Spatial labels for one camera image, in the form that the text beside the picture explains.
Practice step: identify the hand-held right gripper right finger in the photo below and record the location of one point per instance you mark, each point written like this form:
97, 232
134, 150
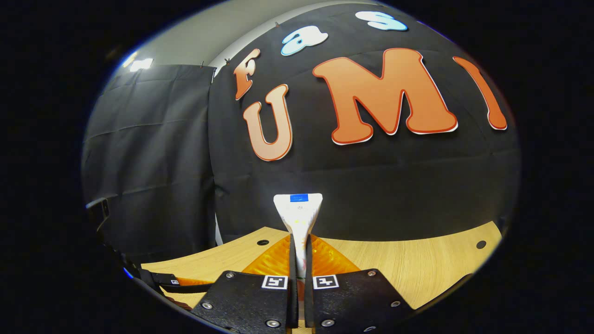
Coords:
352, 301

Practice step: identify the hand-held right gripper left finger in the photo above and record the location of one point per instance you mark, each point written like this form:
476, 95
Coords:
250, 301

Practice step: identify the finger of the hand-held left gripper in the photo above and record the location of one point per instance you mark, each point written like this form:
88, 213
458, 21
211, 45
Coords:
181, 284

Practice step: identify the white toothpaste tube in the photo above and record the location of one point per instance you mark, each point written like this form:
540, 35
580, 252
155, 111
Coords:
299, 218

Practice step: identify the wooden desktop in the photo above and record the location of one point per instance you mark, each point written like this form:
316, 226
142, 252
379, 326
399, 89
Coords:
417, 264

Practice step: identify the black backdrop cloth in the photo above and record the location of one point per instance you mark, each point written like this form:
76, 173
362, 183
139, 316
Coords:
371, 185

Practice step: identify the ceiling light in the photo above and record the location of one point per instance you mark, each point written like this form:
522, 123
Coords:
141, 64

